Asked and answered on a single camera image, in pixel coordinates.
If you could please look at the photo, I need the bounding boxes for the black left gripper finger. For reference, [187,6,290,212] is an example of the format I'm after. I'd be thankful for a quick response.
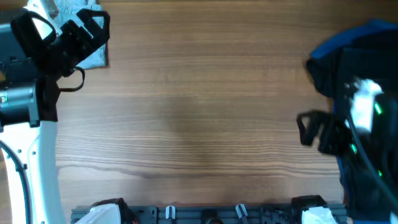
[76,9,110,49]
[11,11,57,59]

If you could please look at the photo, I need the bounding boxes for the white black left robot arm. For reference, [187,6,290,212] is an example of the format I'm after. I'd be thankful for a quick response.
[1,9,110,223]

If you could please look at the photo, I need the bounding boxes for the dark blue garment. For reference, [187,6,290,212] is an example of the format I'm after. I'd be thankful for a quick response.
[310,18,398,224]

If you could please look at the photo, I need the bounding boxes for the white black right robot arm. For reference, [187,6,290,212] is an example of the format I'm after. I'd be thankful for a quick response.
[296,93,397,223]

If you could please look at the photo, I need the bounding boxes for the light blue denim shorts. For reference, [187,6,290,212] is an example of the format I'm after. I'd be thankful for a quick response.
[51,0,109,70]

